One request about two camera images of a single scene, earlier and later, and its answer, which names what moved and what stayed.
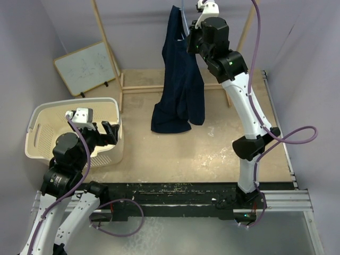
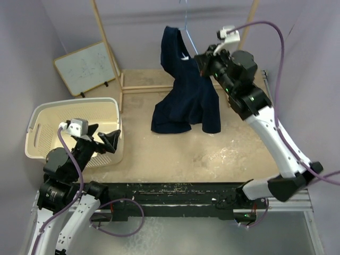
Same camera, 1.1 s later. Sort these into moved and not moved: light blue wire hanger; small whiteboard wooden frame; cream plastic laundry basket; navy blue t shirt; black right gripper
Moved: navy blue t shirt; black right gripper; light blue wire hanger
Not moved: small whiteboard wooden frame; cream plastic laundry basket
